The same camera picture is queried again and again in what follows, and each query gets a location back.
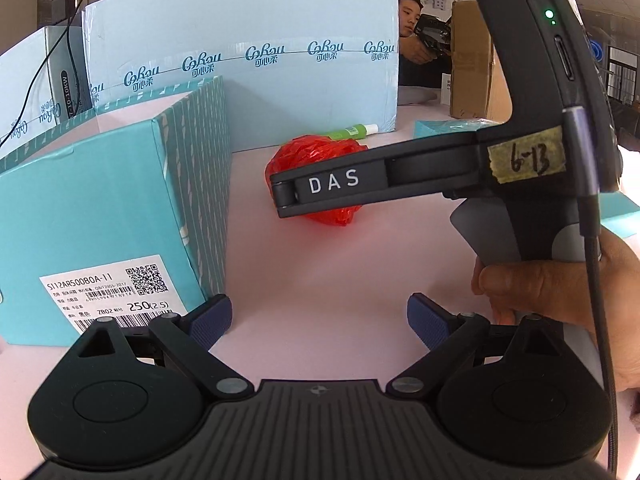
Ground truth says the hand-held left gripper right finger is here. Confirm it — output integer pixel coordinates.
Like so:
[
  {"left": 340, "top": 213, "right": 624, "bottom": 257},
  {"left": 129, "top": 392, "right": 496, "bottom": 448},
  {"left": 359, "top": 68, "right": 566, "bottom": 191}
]
[{"left": 385, "top": 292, "right": 576, "bottom": 404}]

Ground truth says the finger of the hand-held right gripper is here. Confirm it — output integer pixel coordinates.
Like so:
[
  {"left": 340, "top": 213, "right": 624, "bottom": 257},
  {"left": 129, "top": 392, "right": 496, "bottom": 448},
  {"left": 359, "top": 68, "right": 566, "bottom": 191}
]
[{"left": 264, "top": 131, "right": 481, "bottom": 220}]

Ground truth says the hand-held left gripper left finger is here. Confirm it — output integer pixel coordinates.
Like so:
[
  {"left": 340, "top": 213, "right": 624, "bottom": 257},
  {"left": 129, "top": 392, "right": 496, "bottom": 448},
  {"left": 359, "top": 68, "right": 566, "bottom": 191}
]
[{"left": 70, "top": 293, "right": 256, "bottom": 404}]

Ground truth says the red plastic bag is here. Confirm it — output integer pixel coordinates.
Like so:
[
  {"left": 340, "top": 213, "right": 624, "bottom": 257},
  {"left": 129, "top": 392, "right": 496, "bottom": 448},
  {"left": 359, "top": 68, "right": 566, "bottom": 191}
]
[{"left": 264, "top": 133, "right": 369, "bottom": 229}]

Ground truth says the pink desktop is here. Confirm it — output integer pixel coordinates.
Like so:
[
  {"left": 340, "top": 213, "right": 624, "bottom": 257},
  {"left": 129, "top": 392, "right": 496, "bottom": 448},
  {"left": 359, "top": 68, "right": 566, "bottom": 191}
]
[{"left": 0, "top": 85, "right": 640, "bottom": 411}]

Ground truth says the person's right hand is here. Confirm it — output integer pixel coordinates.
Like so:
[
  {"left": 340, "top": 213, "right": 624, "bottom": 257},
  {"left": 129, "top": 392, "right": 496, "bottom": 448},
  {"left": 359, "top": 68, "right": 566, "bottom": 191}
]
[{"left": 471, "top": 224, "right": 640, "bottom": 394}]

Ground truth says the green tube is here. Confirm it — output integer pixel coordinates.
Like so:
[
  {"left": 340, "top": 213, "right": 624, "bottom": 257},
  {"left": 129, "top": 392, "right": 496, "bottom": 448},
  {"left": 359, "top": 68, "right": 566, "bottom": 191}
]
[{"left": 320, "top": 123, "right": 380, "bottom": 140}]

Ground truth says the brown cardboard box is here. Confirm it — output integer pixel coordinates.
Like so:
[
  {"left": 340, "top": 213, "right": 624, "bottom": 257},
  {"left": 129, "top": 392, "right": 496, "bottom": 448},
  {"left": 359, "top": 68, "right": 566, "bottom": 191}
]
[{"left": 448, "top": 0, "right": 514, "bottom": 124}]

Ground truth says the small teal box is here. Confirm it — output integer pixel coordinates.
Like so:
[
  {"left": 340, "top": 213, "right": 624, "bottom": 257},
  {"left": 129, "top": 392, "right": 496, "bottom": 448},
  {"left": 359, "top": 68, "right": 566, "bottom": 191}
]
[{"left": 413, "top": 117, "right": 502, "bottom": 141}]

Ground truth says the light teal box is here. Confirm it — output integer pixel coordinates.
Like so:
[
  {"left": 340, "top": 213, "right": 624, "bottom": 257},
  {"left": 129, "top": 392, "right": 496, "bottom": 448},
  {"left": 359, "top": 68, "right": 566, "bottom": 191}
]
[{"left": 599, "top": 191, "right": 640, "bottom": 242}]

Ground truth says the teal shoe box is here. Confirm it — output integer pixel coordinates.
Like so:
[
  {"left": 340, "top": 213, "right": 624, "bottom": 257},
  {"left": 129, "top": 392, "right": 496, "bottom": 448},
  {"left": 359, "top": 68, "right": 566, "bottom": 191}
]
[{"left": 0, "top": 76, "right": 232, "bottom": 349}]

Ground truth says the large light blue cardboard box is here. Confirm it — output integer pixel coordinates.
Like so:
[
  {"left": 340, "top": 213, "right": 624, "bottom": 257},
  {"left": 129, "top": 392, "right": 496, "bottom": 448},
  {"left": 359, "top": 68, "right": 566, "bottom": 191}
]
[{"left": 82, "top": 0, "right": 401, "bottom": 154}]

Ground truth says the light blue box with barcode side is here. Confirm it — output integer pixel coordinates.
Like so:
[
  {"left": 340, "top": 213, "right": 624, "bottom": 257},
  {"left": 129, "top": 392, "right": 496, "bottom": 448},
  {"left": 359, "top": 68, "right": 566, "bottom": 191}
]
[{"left": 0, "top": 24, "right": 96, "bottom": 161}]

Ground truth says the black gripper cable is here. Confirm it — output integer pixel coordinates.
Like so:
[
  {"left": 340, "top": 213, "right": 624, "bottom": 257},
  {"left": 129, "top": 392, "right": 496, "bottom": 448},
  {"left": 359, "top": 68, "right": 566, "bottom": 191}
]
[{"left": 562, "top": 106, "right": 621, "bottom": 468}]

